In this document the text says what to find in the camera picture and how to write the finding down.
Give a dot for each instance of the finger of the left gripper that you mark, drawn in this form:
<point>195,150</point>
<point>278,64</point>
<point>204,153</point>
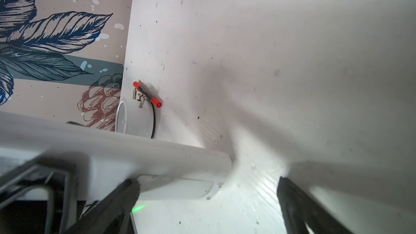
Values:
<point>45,179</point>

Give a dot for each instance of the white remote control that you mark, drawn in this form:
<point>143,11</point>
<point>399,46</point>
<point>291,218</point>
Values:
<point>104,159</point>

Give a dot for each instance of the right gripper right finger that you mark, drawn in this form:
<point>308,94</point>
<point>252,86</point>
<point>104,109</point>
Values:
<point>302,214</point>

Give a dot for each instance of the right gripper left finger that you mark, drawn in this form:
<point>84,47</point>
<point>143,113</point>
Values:
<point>112,215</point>

